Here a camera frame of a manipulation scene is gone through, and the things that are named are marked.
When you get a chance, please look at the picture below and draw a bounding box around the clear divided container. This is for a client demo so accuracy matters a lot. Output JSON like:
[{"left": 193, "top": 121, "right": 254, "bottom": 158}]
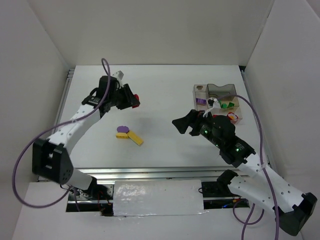
[{"left": 193, "top": 83, "right": 243, "bottom": 124}]

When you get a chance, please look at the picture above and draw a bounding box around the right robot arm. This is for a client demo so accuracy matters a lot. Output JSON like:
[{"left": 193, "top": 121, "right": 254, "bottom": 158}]
[{"left": 172, "top": 109, "right": 318, "bottom": 236}]

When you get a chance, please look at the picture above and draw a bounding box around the light green lego brick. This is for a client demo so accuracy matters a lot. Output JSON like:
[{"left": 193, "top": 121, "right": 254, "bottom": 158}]
[{"left": 226, "top": 102, "right": 235, "bottom": 109}]

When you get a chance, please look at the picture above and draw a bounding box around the purple lego brick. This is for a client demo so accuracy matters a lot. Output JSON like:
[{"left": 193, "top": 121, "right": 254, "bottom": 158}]
[{"left": 195, "top": 98, "right": 207, "bottom": 106}]

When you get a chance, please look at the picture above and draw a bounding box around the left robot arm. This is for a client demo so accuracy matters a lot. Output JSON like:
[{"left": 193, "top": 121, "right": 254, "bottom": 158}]
[{"left": 32, "top": 71, "right": 140, "bottom": 200}]

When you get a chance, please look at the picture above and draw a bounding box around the aluminium rail frame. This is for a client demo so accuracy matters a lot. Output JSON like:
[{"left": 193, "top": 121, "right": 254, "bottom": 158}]
[{"left": 37, "top": 66, "right": 278, "bottom": 182}]

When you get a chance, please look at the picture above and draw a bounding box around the small green lego brick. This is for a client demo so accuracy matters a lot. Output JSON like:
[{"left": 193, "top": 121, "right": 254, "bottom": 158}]
[{"left": 220, "top": 103, "right": 229, "bottom": 109}]

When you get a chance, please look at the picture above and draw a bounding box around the yellow curved lego piece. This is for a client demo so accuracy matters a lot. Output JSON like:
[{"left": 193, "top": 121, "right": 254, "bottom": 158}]
[{"left": 115, "top": 132, "right": 129, "bottom": 139}]

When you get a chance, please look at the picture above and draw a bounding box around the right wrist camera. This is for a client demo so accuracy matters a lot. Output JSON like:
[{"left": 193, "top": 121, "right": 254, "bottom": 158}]
[{"left": 203, "top": 97, "right": 221, "bottom": 118}]

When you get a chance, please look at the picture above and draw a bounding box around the long yellow lego plate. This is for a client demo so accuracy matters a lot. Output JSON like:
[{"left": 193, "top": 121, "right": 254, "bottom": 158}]
[{"left": 127, "top": 130, "right": 144, "bottom": 146}]

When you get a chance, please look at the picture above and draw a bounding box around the white tape sheet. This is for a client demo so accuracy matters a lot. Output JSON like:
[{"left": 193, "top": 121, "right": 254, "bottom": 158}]
[{"left": 113, "top": 180, "right": 205, "bottom": 217}]

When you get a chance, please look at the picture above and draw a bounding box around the purple round lego piece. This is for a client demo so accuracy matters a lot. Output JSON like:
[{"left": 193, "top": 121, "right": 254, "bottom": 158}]
[{"left": 116, "top": 125, "right": 130, "bottom": 134}]

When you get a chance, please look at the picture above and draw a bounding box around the red round flower lego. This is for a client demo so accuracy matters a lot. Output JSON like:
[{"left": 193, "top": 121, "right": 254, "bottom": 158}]
[{"left": 226, "top": 112, "right": 239, "bottom": 124}]

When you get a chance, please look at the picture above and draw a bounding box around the red rectangular lego brick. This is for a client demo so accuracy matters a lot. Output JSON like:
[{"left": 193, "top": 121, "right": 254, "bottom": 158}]
[{"left": 132, "top": 94, "right": 141, "bottom": 109}]

